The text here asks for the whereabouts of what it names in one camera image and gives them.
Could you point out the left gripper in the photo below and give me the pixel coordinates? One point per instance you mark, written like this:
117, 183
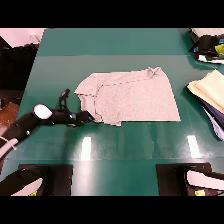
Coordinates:
81, 118

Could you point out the grey T-shirt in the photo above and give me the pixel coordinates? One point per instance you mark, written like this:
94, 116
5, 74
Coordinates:
136, 96

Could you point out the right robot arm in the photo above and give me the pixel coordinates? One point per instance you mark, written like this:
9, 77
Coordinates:
200, 180

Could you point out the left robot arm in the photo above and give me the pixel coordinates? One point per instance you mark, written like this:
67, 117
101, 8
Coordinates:
25, 125

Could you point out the cream folded garment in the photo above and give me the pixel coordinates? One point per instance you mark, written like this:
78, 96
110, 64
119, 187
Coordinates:
210, 88

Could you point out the dark purple folded garment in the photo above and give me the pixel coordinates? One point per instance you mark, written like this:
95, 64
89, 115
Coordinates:
216, 115

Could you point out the pale lilac folded garment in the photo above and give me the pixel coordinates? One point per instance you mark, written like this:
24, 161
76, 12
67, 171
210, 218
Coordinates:
218, 130

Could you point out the white garment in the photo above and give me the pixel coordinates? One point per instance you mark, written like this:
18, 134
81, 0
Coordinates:
208, 31

